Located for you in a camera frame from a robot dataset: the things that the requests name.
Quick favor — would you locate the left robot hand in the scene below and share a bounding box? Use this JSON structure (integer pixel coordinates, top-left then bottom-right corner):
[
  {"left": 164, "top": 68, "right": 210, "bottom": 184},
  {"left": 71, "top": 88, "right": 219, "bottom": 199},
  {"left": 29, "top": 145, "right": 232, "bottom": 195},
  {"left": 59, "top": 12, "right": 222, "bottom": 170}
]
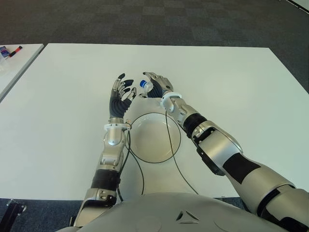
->
[{"left": 109, "top": 73, "right": 137, "bottom": 119}]

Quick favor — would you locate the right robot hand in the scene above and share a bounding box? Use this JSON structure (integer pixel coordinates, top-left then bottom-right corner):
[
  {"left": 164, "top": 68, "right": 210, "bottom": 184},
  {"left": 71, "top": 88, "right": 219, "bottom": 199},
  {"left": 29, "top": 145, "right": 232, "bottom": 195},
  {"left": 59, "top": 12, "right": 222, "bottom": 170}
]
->
[{"left": 138, "top": 72, "right": 174, "bottom": 99}]

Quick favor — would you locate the clear water bottle blue cap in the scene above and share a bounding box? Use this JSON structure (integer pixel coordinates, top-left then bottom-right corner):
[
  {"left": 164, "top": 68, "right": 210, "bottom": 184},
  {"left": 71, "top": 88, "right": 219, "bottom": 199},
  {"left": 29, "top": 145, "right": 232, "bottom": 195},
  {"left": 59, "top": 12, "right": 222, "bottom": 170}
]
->
[{"left": 139, "top": 79, "right": 155, "bottom": 95}]

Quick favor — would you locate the white plate black rim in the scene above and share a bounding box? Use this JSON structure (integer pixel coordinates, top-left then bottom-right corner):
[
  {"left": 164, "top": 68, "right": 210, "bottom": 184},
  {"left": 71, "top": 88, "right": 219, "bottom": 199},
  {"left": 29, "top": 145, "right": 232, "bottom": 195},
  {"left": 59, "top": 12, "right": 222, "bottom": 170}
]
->
[{"left": 130, "top": 112, "right": 182, "bottom": 164}]

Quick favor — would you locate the white side table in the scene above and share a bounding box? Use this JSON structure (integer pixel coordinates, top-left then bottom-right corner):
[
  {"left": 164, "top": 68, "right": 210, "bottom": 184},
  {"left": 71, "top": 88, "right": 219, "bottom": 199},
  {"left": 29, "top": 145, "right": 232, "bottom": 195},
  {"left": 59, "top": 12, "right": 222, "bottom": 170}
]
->
[{"left": 0, "top": 43, "right": 44, "bottom": 102}]

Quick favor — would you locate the red marker pen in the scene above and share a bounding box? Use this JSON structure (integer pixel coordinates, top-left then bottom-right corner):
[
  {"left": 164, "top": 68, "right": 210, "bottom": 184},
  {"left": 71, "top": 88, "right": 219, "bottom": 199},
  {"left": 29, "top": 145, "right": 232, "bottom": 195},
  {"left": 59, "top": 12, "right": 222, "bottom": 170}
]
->
[{"left": 8, "top": 44, "right": 24, "bottom": 58}]

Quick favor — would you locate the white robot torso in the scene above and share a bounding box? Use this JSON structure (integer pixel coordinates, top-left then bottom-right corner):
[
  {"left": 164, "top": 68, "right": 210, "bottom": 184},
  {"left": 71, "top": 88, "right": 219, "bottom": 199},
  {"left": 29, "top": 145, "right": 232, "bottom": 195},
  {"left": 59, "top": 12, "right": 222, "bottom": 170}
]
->
[{"left": 55, "top": 192, "right": 309, "bottom": 232}]

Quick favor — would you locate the white right wrist camera ring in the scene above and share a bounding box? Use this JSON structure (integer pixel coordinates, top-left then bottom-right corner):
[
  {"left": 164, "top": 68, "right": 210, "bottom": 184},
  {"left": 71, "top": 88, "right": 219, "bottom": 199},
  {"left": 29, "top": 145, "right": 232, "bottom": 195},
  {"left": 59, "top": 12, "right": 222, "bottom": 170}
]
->
[{"left": 160, "top": 92, "right": 182, "bottom": 110}]

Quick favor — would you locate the white wrist camera ring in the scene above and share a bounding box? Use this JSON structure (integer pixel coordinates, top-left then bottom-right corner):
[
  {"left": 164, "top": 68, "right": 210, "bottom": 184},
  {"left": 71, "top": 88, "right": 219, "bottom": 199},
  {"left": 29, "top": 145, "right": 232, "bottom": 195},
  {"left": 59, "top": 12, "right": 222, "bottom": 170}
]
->
[
  {"left": 104, "top": 122, "right": 133, "bottom": 131},
  {"left": 160, "top": 92, "right": 182, "bottom": 110}
]

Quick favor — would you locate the white left wrist camera ring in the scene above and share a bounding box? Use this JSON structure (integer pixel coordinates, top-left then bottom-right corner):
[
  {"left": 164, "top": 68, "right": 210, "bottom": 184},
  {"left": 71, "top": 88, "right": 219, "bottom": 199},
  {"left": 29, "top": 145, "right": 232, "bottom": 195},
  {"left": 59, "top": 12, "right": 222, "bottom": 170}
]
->
[{"left": 104, "top": 122, "right": 133, "bottom": 131}]

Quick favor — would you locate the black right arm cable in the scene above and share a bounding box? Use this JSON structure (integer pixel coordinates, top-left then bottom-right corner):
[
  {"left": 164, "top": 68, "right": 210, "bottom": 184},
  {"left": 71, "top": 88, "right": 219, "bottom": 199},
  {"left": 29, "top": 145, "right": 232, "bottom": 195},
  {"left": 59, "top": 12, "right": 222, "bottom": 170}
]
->
[{"left": 165, "top": 108, "right": 200, "bottom": 195}]

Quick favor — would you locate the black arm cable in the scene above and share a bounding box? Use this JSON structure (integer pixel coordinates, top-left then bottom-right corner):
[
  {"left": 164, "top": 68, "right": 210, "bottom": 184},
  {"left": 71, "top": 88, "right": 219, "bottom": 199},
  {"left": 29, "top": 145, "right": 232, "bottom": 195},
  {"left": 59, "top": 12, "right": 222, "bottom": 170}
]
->
[
  {"left": 117, "top": 127, "right": 145, "bottom": 202},
  {"left": 165, "top": 108, "right": 200, "bottom": 195}
]

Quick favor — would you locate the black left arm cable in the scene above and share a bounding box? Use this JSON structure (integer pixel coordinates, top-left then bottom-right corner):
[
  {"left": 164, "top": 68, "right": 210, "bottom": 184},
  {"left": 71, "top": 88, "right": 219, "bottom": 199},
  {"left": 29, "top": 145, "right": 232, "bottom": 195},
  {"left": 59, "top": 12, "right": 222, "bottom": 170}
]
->
[{"left": 117, "top": 127, "right": 145, "bottom": 202}]

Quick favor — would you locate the black metal stand frame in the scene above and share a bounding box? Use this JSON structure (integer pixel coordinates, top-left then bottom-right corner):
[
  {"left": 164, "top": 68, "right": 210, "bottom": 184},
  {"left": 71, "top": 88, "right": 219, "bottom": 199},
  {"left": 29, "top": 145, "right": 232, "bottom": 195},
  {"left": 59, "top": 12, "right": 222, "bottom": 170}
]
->
[{"left": 0, "top": 198, "right": 27, "bottom": 232}]

